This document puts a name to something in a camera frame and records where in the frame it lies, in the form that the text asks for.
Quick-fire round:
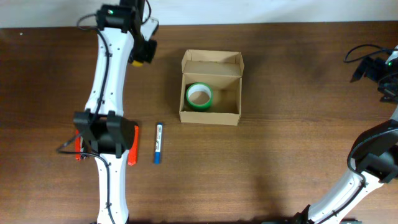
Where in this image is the small yellow tape roll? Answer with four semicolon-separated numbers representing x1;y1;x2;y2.
131;60;143;67

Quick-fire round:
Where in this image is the green tape roll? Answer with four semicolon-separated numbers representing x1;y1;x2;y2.
185;82;213;111

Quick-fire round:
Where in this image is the brown cardboard box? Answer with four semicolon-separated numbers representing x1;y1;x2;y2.
179;49;244;126

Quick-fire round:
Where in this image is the blue whiteboard marker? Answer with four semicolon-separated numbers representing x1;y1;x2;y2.
154;123;163;165

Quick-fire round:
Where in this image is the orange utility knife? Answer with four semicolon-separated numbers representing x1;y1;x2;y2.
127;125;139;166

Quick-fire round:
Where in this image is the red black stapler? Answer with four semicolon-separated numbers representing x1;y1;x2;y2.
74;136;86;161

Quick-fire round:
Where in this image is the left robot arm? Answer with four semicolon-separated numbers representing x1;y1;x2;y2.
73;1;159;223

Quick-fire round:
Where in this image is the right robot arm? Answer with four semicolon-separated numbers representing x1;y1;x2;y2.
287;47;397;223

